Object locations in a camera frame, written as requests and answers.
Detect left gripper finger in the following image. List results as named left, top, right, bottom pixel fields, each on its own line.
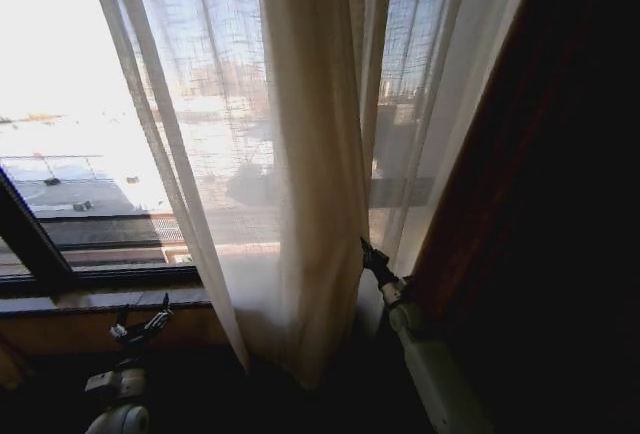
left=129, top=292, right=175, bottom=341
left=109, top=305, right=131, bottom=340

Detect sheer cream curtain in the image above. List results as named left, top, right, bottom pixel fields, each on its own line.
left=83, top=0, right=375, bottom=391
left=358, top=0, right=545, bottom=281

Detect stone window sill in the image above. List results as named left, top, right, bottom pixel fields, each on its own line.
left=0, top=286, right=215, bottom=316

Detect wooden panel under sill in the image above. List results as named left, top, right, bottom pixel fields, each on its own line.
left=0, top=306, right=232, bottom=358

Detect rooftop metal railing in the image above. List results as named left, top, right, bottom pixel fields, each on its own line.
left=0, top=152, right=105, bottom=181

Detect dark brown drape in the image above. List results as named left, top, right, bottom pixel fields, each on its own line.
left=408, top=0, right=640, bottom=434

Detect dark window frame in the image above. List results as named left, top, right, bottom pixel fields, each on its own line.
left=0, top=166, right=202, bottom=298

